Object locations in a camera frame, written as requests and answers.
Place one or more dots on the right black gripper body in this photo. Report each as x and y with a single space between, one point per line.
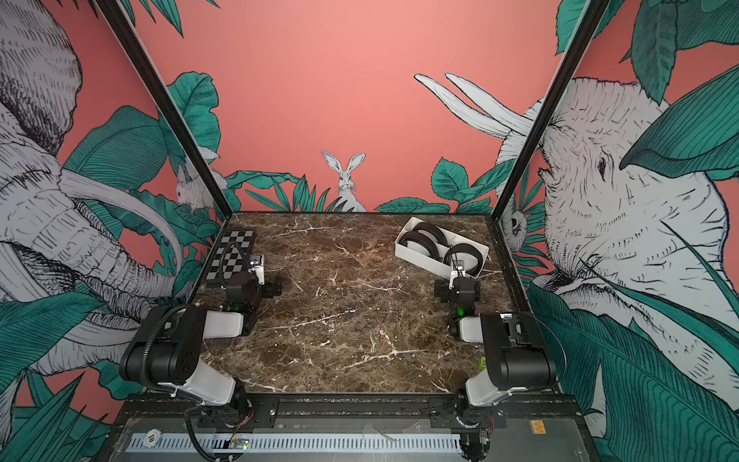
448 295

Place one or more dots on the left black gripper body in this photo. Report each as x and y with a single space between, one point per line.
266 291

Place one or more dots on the black belt long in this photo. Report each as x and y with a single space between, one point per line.
466 257

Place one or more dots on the long black belt s-curved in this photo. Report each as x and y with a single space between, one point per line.
432 232

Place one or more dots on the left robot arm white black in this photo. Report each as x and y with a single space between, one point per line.
165 353

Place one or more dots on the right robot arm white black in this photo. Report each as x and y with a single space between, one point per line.
516 359

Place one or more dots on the white foam storage box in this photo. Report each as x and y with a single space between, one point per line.
422 261

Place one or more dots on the black white checkerboard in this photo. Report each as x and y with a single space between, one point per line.
227 257

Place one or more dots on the orange label sticker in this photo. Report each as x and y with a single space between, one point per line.
538 427

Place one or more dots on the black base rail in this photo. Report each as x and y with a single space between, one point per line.
443 410

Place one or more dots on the white slotted cable duct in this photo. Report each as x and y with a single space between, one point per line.
345 443

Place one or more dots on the left black frame post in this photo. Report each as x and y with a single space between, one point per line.
124 31

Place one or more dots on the black frame post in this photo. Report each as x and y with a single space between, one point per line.
124 31
586 28

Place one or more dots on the right black frame post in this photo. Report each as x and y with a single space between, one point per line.
586 28

